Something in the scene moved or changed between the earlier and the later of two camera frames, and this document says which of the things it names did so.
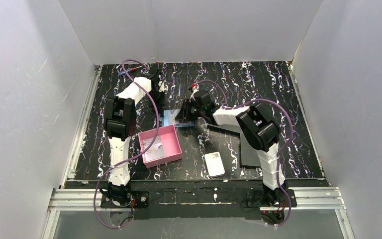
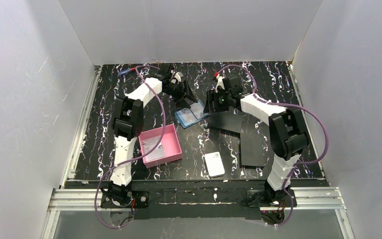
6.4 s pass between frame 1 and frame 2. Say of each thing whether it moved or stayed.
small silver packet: stayed
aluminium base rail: stayed
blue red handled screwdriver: stayed
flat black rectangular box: stayed
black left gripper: moved
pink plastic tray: stayed
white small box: stayed
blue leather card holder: moved
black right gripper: moved
